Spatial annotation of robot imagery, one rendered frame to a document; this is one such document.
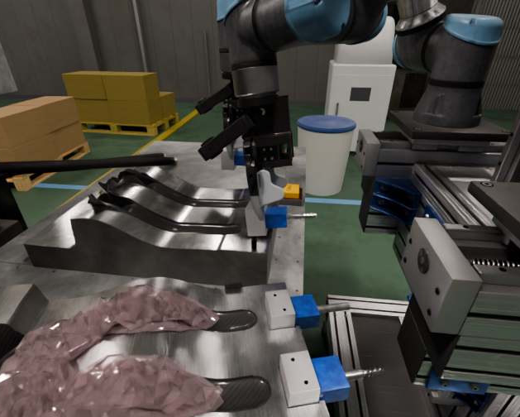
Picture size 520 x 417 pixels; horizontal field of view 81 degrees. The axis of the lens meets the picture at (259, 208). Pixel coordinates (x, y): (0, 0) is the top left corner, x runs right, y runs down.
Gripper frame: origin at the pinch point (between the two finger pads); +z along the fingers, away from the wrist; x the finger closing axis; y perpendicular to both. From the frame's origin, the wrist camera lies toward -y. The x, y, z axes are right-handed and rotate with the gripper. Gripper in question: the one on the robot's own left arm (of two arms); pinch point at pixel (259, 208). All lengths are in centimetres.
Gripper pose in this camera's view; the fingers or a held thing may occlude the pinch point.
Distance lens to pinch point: 58.5
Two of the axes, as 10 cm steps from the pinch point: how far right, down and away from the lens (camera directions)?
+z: 1.2, 9.3, 3.5
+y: 9.8, -0.6, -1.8
